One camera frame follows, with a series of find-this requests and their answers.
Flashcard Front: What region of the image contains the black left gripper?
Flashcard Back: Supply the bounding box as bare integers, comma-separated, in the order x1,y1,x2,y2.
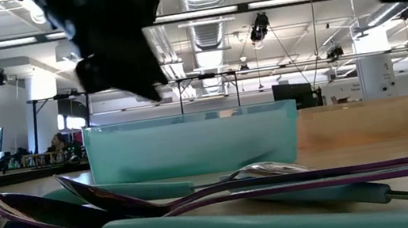
31,0,175,117

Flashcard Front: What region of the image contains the translucent green plastic bin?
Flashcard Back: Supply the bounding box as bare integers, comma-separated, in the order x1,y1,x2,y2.
81,97,306,192

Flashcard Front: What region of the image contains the iridescent purple metal spoon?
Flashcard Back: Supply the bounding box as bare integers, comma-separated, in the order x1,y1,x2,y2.
0,135,408,228
55,126,408,228

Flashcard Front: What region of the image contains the person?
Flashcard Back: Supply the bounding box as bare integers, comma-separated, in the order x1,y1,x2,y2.
44,131,75,163

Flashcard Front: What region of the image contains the black overhead beam with lights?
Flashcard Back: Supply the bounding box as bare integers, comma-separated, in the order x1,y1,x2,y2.
0,0,352,50

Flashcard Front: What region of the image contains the black background monitor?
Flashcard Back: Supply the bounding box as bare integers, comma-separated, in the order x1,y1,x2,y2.
270,78,326,115

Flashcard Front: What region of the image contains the black background table frame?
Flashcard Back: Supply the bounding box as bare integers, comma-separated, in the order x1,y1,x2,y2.
25,68,246,154

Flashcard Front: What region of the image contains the silver spiral air duct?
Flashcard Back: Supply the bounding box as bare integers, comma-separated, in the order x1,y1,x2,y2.
176,0,246,99

